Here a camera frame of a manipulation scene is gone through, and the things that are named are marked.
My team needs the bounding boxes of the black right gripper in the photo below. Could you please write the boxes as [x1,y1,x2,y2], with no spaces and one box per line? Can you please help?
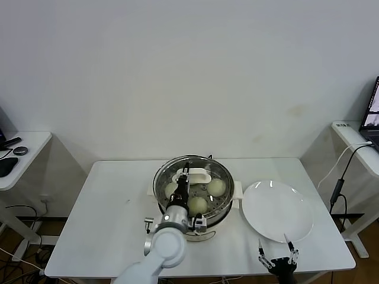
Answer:
[256,233,300,284]

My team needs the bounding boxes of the black floor cable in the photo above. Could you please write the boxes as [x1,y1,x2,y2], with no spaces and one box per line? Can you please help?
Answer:
[4,205,39,221]

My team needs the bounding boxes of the white steamed baozi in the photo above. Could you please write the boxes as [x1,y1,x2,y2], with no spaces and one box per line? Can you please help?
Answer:
[188,196,208,217]
[164,182,178,199]
[207,179,227,198]

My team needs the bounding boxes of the white round plate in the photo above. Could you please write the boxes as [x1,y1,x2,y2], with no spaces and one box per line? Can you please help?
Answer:
[242,180,314,244]

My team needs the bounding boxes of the white side desk with mouse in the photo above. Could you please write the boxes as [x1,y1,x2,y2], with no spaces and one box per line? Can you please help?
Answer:
[0,131,54,263]

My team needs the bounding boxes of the white floor cable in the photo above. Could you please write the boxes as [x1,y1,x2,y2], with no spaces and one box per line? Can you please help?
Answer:
[0,247,45,272]

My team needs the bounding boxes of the black remote bar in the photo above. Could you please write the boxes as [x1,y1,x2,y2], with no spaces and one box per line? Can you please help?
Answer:
[0,137,23,149]

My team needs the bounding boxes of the white wall outlet plug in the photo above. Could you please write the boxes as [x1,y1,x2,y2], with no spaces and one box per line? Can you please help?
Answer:
[38,193,53,214]

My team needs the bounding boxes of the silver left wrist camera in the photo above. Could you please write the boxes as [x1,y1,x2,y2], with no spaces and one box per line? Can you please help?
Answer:
[189,214,208,235]

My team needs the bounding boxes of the black laptop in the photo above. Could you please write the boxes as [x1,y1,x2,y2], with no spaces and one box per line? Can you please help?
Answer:
[358,76,379,143]

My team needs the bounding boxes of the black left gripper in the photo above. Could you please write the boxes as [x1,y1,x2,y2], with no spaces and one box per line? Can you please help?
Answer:
[169,162,192,210]

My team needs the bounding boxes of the perforated steel steamer basket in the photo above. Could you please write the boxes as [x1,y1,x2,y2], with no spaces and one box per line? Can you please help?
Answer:
[146,156,243,222]

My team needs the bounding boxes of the black cable with adapter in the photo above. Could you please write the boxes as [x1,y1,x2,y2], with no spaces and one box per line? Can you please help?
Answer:
[328,143,372,232]

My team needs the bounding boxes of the white side desk with laptop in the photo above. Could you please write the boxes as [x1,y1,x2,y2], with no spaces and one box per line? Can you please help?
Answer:
[330,121,379,259]

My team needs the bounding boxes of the cream electric cooking pot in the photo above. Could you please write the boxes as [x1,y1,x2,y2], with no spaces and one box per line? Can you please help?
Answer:
[158,204,239,244]

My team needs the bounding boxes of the dark computer monitor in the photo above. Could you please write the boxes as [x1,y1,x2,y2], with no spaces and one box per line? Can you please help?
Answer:
[0,105,19,150]

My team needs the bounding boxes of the glass lid with cream handle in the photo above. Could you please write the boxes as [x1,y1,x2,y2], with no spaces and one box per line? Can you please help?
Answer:
[152,155,235,217]

